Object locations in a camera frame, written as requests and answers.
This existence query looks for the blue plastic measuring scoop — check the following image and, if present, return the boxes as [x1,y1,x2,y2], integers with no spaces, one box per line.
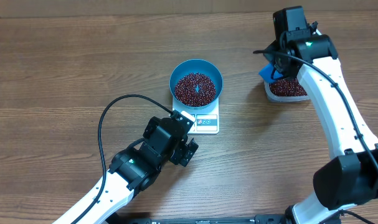
[258,63,283,83]

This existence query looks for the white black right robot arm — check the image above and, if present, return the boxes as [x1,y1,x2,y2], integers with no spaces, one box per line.
[263,6,378,223]

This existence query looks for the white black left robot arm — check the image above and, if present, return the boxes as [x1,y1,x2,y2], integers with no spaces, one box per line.
[55,110,198,224]

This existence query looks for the white digital kitchen scale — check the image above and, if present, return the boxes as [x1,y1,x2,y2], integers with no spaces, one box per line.
[172,98,220,134]

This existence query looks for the teal blue bowl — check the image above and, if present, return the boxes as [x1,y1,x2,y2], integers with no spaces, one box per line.
[169,58,224,108]

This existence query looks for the red adzuki beans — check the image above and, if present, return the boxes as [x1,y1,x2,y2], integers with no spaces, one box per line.
[174,73,307,107]

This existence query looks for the clear plastic container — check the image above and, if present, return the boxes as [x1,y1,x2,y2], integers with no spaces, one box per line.
[264,81,309,103]

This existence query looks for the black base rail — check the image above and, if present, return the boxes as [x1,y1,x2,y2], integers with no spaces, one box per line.
[103,213,295,224]

